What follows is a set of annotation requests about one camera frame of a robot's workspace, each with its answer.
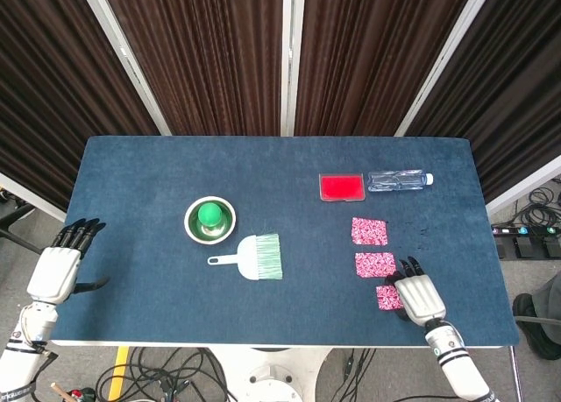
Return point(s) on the power strip with lit switches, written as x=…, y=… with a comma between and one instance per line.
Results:
x=521, y=231

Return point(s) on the white frame base rail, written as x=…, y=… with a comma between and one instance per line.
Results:
x=521, y=185
x=30, y=198

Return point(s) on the stainless steel bowl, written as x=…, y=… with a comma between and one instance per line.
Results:
x=221, y=233

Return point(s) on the brown pleated curtain panel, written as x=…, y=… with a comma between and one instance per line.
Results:
x=52, y=91
x=364, y=56
x=517, y=78
x=210, y=56

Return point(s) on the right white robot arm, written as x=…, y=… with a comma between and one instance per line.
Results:
x=456, y=362

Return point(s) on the green ball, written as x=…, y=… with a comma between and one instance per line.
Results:
x=210, y=215

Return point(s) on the white frame post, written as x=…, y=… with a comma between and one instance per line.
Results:
x=442, y=56
x=122, y=54
x=289, y=56

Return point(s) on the pink patterned cloth square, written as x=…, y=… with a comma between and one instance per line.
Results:
x=369, y=231
x=374, y=265
x=388, y=298

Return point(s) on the red ink pad case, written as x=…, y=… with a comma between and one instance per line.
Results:
x=342, y=187

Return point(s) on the black shoe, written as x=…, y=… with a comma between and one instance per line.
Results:
x=532, y=332

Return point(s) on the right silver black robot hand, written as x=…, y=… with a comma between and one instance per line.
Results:
x=421, y=299

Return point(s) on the clear plastic water bottle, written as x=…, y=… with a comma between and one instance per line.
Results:
x=394, y=181

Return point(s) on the grey trouser leg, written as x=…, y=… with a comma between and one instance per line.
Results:
x=550, y=294

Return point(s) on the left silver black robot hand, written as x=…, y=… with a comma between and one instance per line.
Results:
x=52, y=272

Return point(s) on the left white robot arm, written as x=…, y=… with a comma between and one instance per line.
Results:
x=22, y=369

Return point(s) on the white brush with green bristles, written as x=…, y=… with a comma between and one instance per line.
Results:
x=247, y=257

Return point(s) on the black floor pedal board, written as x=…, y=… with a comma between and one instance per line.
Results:
x=526, y=247

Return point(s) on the black stand leg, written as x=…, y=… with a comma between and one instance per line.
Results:
x=17, y=213

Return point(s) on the wooden stick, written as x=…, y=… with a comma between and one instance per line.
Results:
x=59, y=390

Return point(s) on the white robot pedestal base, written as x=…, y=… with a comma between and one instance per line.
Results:
x=271, y=367

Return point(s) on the red and green small tool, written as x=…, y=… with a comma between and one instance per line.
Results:
x=83, y=394

